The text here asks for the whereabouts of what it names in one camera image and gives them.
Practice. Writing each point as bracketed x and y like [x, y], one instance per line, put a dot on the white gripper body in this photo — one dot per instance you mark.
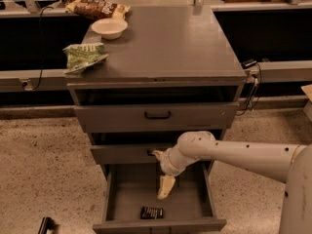
[168, 167]

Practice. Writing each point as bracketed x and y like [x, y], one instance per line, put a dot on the black rxbar chocolate bar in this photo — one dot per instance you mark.
[151, 213]

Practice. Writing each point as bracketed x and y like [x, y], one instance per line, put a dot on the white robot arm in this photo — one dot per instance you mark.
[287, 163]

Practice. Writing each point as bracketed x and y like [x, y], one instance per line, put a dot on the grey bottom drawer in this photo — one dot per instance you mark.
[187, 210]

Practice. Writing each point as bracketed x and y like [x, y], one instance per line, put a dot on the grey drawer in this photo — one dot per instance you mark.
[187, 210]
[130, 148]
[117, 110]

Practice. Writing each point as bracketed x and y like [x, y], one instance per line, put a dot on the grey middle drawer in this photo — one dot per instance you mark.
[130, 148]

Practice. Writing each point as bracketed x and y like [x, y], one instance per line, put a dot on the grey top drawer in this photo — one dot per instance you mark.
[117, 110]

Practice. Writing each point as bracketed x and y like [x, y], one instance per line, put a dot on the grey drawer cabinet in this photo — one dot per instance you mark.
[168, 47]

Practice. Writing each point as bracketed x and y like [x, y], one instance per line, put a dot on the small black device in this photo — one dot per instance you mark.
[248, 63]

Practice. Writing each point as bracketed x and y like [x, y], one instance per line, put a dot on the black object on floor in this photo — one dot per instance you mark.
[47, 224]

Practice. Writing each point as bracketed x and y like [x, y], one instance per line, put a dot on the green chip bag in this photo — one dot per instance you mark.
[82, 56]

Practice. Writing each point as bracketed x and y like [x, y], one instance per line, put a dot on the white bowl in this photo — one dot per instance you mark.
[109, 29]

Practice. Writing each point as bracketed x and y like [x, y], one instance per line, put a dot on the brown snack bag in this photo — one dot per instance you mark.
[97, 10]

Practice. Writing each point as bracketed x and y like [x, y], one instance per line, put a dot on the black middle drawer handle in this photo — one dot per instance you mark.
[150, 152]

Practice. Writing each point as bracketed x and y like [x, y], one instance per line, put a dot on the black drawer handle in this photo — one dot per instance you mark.
[160, 116]
[150, 152]

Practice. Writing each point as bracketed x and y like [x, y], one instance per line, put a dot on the black top drawer handle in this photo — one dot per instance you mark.
[160, 116]

